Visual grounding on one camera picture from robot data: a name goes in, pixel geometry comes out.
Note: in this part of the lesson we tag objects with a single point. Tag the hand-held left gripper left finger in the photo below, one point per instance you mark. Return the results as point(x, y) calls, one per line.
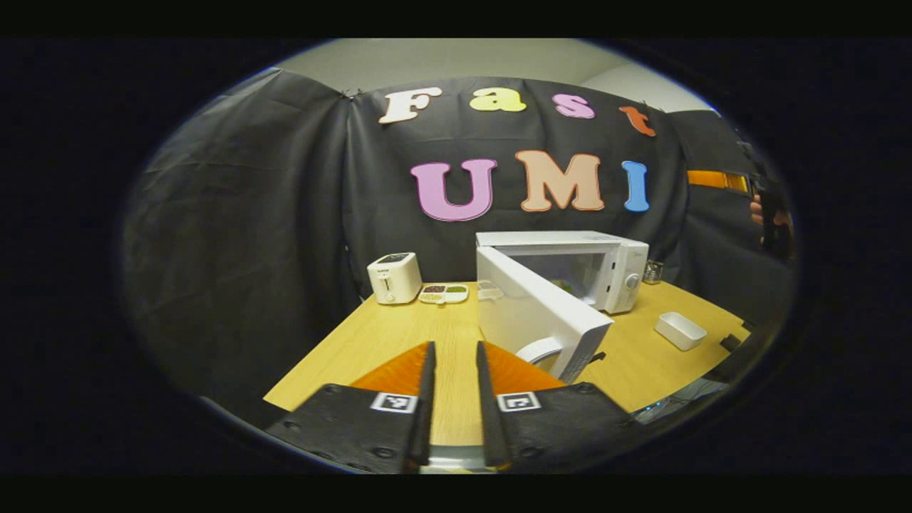
point(349, 427)

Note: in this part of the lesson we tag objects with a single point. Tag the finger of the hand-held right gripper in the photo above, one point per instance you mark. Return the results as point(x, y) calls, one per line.
point(716, 179)

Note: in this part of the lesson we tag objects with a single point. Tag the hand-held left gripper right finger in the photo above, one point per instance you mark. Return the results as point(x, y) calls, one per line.
point(563, 427)

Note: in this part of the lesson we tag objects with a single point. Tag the white microwave oven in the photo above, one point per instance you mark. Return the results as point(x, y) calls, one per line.
point(527, 313)

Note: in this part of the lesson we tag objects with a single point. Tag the clear glass cup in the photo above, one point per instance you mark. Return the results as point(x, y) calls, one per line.
point(653, 272)

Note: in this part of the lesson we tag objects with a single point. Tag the white rectangular tray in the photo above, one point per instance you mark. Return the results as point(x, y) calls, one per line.
point(680, 330)

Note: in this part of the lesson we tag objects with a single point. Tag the white toaster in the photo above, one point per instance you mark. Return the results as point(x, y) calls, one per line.
point(394, 279)

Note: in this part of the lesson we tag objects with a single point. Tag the clear plastic container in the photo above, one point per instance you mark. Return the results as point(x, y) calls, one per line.
point(489, 291)

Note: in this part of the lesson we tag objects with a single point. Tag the white divided dish with beans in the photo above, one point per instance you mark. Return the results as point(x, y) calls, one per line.
point(443, 293)

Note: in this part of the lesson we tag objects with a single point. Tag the black backdrop cloth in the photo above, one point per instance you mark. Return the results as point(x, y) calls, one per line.
point(249, 249)

